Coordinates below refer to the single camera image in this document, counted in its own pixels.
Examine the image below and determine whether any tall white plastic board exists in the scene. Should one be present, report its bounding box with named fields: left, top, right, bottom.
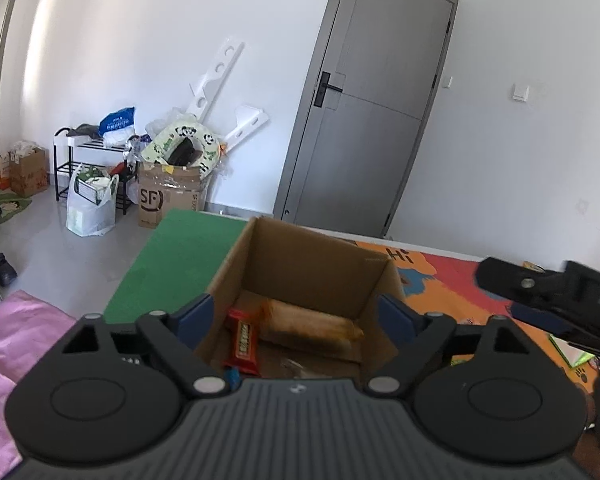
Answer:
left=186, top=38, right=245, bottom=122

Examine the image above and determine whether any black shoe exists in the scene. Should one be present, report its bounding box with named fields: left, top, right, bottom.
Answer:
left=0, top=252, right=18, bottom=287

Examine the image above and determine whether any brown cardboard box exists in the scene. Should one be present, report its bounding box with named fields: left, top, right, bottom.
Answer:
left=194, top=218, right=405, bottom=382

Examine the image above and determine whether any green floor rug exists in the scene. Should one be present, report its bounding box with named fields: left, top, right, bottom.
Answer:
left=0, top=193, right=32, bottom=223

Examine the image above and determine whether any white wall switch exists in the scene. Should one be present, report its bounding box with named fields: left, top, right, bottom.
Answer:
left=512, top=84, right=530, bottom=103

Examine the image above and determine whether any red candy snack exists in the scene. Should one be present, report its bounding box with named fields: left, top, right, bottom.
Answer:
left=223, top=309, right=260, bottom=377

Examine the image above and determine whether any orange snack bar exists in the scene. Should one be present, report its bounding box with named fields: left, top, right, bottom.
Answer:
left=260, top=299, right=365, bottom=363

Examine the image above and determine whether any SF cardboard box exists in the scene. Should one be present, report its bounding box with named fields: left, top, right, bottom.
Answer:
left=138, top=162, right=208, bottom=229

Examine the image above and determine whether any right hand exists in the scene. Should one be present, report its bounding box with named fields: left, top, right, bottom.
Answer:
left=572, top=393, right=600, bottom=479

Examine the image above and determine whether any black metal rack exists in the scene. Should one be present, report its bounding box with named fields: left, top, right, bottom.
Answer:
left=52, top=124, right=136, bottom=214

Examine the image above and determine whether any orange carton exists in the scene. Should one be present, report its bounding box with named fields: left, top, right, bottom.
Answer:
left=0, top=155, right=10, bottom=190

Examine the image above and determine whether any short white plastic board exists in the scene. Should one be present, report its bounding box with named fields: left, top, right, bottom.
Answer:
left=223, top=105, right=270, bottom=153

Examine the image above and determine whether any grey door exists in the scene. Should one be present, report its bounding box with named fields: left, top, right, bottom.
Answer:
left=274, top=0, right=458, bottom=236

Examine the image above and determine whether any black door handle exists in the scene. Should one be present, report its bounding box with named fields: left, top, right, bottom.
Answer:
left=313, top=70, right=343, bottom=107

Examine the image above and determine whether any small brown carton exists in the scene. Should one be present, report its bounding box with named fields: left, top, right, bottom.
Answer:
left=9, top=148, right=50, bottom=198

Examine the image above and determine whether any panda print seat ring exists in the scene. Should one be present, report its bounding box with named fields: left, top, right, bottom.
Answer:
left=140, top=118, right=222, bottom=177

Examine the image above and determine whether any green tissue box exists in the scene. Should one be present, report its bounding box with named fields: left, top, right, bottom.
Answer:
left=548, top=335, right=594, bottom=368

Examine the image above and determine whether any white shopping bag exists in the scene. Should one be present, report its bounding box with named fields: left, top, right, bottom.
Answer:
left=66, top=164, right=119, bottom=237

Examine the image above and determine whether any blue plastic bag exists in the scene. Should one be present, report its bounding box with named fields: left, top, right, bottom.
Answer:
left=98, top=106, right=135, bottom=136

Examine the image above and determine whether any pink cloth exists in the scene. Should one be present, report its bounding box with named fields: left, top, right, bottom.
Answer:
left=0, top=290, right=76, bottom=478

